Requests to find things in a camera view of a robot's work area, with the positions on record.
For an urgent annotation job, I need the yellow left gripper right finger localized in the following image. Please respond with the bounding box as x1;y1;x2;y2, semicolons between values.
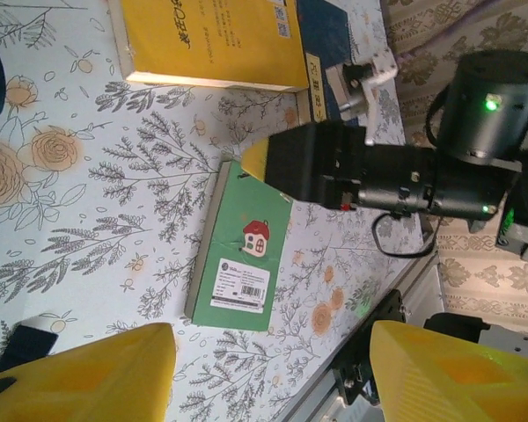
371;319;528;422

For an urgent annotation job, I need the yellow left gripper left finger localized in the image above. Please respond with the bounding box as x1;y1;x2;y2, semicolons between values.
0;322;177;422

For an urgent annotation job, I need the green notebook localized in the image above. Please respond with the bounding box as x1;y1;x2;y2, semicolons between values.
184;160;294;331

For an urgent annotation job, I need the blue book with yellow label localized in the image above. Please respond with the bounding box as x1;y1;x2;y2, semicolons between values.
297;0;358;123

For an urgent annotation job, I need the black camera cable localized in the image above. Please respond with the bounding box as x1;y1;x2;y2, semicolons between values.
371;213;437;260

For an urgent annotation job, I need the long aluminium frame rail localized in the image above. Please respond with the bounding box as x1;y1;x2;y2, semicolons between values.
285;252;445;422

